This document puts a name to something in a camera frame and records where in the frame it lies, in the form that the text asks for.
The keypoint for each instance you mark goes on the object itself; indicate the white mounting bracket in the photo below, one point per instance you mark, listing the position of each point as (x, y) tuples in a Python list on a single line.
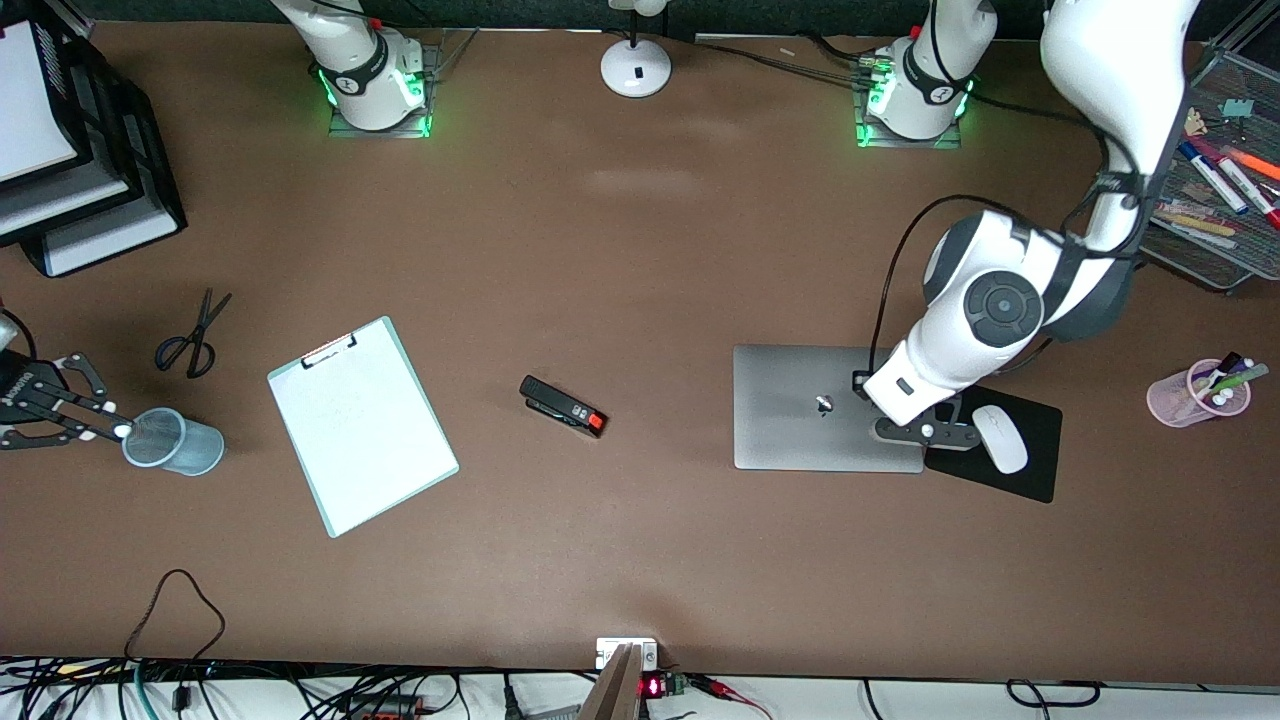
[(610, 648)]

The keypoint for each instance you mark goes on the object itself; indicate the black capped marker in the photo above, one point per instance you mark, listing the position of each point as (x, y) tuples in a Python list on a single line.
[(1226, 364)]

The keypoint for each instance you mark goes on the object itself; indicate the silver laptop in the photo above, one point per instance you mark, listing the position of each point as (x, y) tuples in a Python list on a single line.
[(790, 420)]

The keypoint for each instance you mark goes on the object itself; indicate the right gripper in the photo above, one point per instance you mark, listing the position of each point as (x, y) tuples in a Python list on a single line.
[(17, 385)]

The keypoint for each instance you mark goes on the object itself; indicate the teal binder clip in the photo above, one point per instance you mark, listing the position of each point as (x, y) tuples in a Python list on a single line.
[(1237, 108)]

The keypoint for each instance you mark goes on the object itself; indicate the blue capped white marker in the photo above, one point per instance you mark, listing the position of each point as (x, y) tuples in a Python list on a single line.
[(1212, 175)]

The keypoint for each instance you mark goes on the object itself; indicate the pink translucent pen cup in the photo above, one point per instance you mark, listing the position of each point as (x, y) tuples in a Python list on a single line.
[(1170, 400)]

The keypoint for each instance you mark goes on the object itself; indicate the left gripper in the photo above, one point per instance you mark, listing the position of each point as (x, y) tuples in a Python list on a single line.
[(859, 383)]

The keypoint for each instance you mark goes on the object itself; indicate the white computer mouse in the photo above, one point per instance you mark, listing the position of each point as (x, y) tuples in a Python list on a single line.
[(1003, 445)]

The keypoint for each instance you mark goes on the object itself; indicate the grey metal mesh tray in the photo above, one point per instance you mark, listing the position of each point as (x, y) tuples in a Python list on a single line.
[(1200, 262)]

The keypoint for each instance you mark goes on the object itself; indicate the black scissors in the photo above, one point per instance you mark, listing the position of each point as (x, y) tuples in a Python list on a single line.
[(196, 335)]

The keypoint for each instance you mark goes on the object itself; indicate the grey camera mount beam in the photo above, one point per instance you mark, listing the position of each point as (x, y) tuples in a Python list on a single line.
[(612, 690)]

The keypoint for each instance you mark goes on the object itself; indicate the purple pen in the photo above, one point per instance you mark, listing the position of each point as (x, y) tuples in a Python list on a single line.
[(1243, 368)]

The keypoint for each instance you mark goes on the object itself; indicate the blue mesh pen cup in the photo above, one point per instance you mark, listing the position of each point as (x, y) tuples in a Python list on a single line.
[(180, 445)]

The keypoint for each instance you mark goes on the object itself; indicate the black stacked document tray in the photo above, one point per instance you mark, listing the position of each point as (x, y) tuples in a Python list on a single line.
[(125, 130)]

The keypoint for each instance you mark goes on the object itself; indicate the red LED circuit board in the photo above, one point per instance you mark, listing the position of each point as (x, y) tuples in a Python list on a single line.
[(662, 686)]

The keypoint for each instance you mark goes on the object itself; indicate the black mouse pad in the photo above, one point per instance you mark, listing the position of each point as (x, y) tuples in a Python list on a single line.
[(1040, 470)]

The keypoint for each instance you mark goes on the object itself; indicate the green pen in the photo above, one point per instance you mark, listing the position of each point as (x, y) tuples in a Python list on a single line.
[(1245, 380)]

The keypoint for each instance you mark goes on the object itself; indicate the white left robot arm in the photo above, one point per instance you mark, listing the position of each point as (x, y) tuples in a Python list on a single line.
[(1000, 300)]

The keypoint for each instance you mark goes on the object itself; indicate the yellow pencil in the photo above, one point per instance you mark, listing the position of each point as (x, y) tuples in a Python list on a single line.
[(1195, 224)]

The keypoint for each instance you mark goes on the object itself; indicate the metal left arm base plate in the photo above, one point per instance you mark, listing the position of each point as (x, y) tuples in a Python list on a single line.
[(868, 138)]

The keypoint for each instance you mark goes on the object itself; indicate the white round lamp base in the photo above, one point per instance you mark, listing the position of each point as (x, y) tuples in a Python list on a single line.
[(636, 68)]

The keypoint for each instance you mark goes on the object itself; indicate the black stapler orange tip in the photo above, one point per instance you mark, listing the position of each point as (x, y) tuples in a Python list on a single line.
[(560, 403)]

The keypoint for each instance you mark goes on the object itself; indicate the orange highlighter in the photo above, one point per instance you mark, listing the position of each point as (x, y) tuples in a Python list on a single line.
[(1255, 162)]

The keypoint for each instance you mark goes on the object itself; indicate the red capped white marker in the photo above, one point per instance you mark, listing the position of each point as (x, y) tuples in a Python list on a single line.
[(1245, 188)]

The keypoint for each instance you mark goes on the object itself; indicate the black orange power strip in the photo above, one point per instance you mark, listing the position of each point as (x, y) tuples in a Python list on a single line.
[(385, 708)]

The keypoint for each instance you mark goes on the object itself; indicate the mint green clipboard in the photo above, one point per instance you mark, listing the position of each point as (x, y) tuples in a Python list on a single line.
[(330, 515)]

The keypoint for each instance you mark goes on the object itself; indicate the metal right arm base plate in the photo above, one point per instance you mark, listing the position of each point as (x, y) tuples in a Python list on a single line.
[(432, 60)]

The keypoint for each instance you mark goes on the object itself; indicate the white clipboard paper sheet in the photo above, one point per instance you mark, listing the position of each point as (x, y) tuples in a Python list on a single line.
[(385, 455)]

